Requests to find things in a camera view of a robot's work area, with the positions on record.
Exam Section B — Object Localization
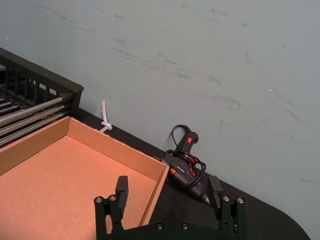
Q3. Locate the black corded tool red switch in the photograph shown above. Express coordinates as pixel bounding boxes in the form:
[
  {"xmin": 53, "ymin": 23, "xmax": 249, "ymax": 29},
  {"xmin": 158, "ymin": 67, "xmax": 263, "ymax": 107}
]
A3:
[{"xmin": 163, "ymin": 124, "xmax": 213, "ymax": 206}]

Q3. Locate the black rack with steel bars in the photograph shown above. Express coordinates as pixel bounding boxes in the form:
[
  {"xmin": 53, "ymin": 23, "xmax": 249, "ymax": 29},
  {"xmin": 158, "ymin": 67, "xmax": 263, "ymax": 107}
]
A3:
[{"xmin": 0, "ymin": 47, "xmax": 85, "ymax": 148}]

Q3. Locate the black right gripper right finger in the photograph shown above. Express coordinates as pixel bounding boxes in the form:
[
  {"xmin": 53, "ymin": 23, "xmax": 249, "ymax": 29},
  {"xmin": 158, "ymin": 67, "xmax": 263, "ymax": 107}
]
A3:
[{"xmin": 207, "ymin": 175, "xmax": 248, "ymax": 236}]

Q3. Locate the small white plastic piece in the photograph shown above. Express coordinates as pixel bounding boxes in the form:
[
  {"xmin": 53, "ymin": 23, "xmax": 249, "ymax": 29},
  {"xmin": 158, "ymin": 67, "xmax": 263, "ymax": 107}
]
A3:
[{"xmin": 99, "ymin": 100, "xmax": 113, "ymax": 133}]

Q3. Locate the black table cloth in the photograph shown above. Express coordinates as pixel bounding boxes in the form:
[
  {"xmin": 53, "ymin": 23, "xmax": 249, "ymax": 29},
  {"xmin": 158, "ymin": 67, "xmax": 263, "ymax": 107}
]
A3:
[{"xmin": 71, "ymin": 106, "xmax": 312, "ymax": 240}]

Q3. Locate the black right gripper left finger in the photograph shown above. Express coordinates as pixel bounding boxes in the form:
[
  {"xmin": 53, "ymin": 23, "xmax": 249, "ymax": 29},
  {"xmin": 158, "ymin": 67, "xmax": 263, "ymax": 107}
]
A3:
[{"xmin": 93, "ymin": 175, "xmax": 129, "ymax": 235}]

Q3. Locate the shallow brown cardboard tray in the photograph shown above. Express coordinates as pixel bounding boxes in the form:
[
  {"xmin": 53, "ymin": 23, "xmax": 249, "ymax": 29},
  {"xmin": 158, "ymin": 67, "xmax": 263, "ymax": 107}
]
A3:
[{"xmin": 0, "ymin": 115, "xmax": 171, "ymax": 240}]

